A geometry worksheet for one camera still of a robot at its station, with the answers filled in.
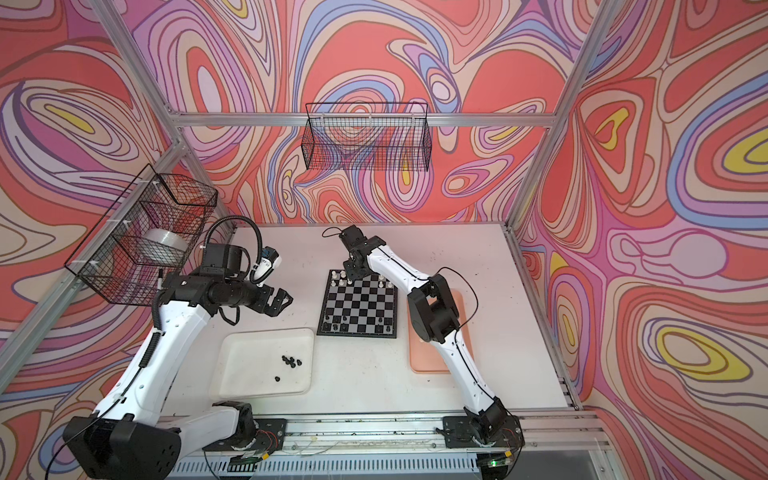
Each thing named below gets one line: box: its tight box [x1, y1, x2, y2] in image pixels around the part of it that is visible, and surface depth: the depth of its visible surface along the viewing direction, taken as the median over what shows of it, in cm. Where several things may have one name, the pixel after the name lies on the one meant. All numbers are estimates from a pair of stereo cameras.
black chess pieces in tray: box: [274, 355, 303, 382], surface depth 86 cm
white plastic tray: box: [210, 328, 315, 400], surface depth 86 cm
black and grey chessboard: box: [316, 269, 399, 339], surface depth 95 cm
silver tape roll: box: [139, 228, 190, 260], surface depth 73 cm
